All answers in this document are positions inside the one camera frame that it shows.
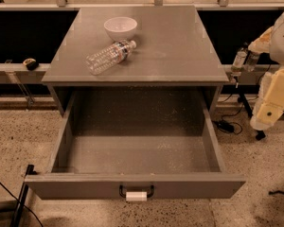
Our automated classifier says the grey cabinet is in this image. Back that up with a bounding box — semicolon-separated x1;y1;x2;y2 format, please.
41;6;230;117

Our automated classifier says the yellow black tape measure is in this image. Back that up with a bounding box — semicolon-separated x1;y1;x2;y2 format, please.
23;58;39;71

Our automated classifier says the black drawer handle white grip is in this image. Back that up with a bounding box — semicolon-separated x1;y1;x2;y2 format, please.
119;185;154;201

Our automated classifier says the black object floor right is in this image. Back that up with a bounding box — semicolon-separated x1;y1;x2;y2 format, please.
268;190;284;195

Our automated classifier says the black power adapter with cable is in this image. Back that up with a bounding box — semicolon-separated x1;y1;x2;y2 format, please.
212;108;243;135

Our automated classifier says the right background plastic bottle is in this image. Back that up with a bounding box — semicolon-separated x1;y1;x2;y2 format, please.
244;51;260;72

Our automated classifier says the open grey top drawer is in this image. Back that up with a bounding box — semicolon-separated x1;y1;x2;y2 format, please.
26;88;245;200

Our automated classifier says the clear plastic water bottle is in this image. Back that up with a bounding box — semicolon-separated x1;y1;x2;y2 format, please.
86;40;136;75

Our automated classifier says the black cable on floor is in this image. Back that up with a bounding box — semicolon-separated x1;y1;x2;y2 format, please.
0;173;44;227

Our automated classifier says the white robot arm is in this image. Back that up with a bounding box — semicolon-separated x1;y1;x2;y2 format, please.
248;12;284;131

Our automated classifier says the white ceramic bowl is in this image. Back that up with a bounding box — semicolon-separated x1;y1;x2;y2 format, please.
103;17;137;41

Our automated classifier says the background plastic bottle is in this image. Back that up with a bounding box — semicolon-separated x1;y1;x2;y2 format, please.
244;51;260;72
231;43;248;72

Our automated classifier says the black stand leg left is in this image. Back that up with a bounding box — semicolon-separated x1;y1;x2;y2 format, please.
9;164;38;227

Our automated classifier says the left background plastic bottle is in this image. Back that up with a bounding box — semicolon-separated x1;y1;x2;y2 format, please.
231;43;248;72

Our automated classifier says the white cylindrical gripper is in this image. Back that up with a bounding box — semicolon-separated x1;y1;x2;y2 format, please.
250;66;284;131

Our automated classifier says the black stand leg right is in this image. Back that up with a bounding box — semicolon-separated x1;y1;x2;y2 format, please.
237;87;266;141

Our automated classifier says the black stand leg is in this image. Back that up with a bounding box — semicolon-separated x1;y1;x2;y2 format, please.
9;164;38;227
237;87;266;141

